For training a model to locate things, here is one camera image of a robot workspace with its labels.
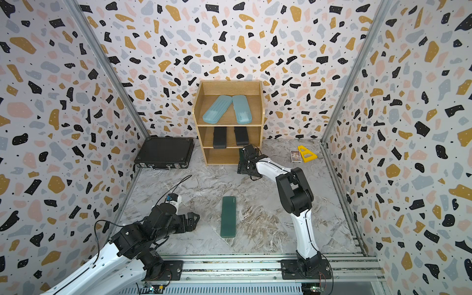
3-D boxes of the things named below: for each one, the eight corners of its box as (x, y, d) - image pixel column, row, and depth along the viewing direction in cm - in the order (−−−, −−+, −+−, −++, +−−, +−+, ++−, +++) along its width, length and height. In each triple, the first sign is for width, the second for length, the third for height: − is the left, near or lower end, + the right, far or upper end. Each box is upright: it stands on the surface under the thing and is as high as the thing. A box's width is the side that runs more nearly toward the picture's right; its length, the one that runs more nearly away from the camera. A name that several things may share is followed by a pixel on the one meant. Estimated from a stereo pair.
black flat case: (137, 171, 108) (132, 164, 103) (150, 144, 123) (145, 137, 117) (187, 171, 109) (185, 164, 104) (194, 144, 123) (192, 137, 118)
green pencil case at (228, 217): (218, 238, 84) (217, 236, 83) (222, 198, 97) (221, 196, 96) (235, 238, 84) (235, 236, 83) (237, 198, 97) (237, 196, 96)
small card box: (291, 163, 113) (292, 160, 112) (289, 153, 119) (290, 150, 117) (301, 163, 113) (302, 160, 112) (299, 153, 119) (299, 150, 117)
